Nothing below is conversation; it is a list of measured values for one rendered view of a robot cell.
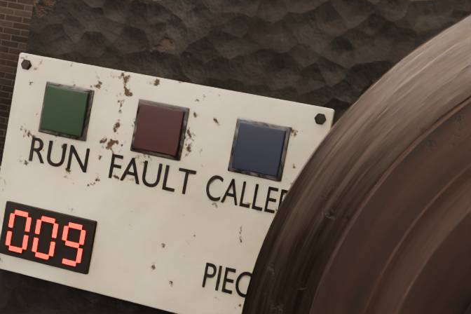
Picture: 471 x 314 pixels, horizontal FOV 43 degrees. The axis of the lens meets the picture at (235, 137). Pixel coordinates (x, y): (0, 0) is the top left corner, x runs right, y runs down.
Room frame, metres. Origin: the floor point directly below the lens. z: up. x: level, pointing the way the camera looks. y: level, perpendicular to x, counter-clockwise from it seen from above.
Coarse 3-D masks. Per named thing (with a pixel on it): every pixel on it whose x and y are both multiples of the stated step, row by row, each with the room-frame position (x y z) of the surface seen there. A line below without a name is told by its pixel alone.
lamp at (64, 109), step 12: (48, 96) 0.48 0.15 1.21; (60, 96) 0.48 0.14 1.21; (72, 96) 0.47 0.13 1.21; (84, 96) 0.47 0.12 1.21; (48, 108) 0.48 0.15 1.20; (60, 108) 0.47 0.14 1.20; (72, 108) 0.47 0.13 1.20; (84, 108) 0.47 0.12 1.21; (48, 120) 0.48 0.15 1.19; (60, 120) 0.47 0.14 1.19; (72, 120) 0.47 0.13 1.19; (84, 120) 0.47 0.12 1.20; (60, 132) 0.47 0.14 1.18; (72, 132) 0.47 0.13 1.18
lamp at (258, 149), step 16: (240, 128) 0.45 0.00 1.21; (256, 128) 0.45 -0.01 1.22; (272, 128) 0.44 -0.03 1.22; (240, 144) 0.45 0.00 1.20; (256, 144) 0.45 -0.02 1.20; (272, 144) 0.44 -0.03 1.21; (240, 160) 0.45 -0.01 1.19; (256, 160) 0.45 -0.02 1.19; (272, 160) 0.44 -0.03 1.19; (272, 176) 0.44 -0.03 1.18
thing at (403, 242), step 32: (448, 128) 0.28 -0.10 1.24; (416, 160) 0.29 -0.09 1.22; (448, 160) 0.28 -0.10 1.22; (384, 192) 0.29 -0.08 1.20; (416, 192) 0.29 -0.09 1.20; (448, 192) 0.28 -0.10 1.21; (352, 224) 0.29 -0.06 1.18; (384, 224) 0.29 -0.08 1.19; (416, 224) 0.28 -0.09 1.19; (448, 224) 0.27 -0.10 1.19; (352, 256) 0.29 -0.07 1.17; (384, 256) 0.29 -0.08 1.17; (416, 256) 0.27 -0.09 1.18; (448, 256) 0.26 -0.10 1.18; (320, 288) 0.29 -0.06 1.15; (352, 288) 0.29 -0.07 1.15; (384, 288) 0.28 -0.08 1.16; (416, 288) 0.26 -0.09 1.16; (448, 288) 0.26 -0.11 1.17
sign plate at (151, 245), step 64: (64, 64) 0.48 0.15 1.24; (128, 128) 0.47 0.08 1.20; (192, 128) 0.46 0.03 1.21; (320, 128) 0.44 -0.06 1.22; (0, 192) 0.49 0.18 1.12; (64, 192) 0.48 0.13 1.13; (128, 192) 0.47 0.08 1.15; (192, 192) 0.46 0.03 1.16; (256, 192) 0.45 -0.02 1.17; (0, 256) 0.49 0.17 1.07; (64, 256) 0.47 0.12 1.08; (128, 256) 0.47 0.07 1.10; (192, 256) 0.46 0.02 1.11; (256, 256) 0.45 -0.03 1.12
